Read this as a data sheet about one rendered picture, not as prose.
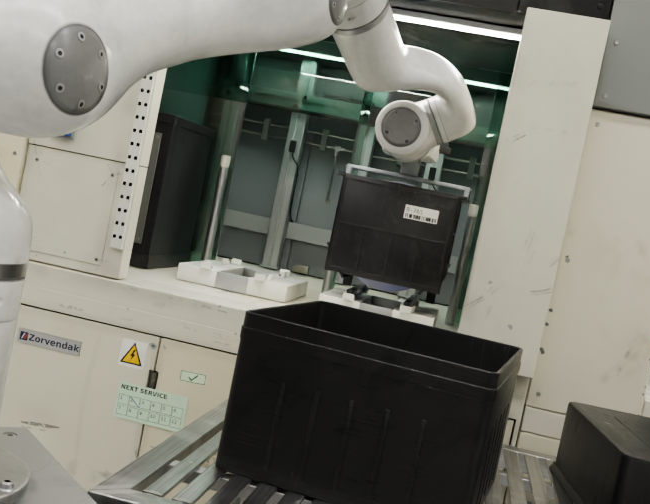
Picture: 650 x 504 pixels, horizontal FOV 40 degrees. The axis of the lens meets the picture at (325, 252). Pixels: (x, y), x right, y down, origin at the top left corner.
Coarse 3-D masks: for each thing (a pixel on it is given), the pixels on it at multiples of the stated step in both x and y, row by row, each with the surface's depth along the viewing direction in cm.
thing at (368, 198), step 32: (352, 192) 160; (384, 192) 159; (416, 192) 158; (352, 224) 160; (384, 224) 159; (416, 224) 158; (448, 224) 157; (352, 256) 160; (384, 256) 159; (416, 256) 158; (448, 256) 161; (352, 288) 164; (416, 288) 158
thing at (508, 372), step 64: (256, 320) 94; (320, 320) 120; (384, 320) 118; (256, 384) 94; (320, 384) 92; (384, 384) 90; (448, 384) 88; (512, 384) 107; (256, 448) 94; (320, 448) 92; (384, 448) 90; (448, 448) 88
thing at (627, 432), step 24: (576, 408) 120; (600, 408) 123; (576, 432) 117; (600, 432) 107; (624, 432) 109; (648, 432) 112; (576, 456) 114; (600, 456) 105; (624, 456) 97; (648, 456) 98; (576, 480) 112; (600, 480) 103; (624, 480) 97; (648, 480) 96
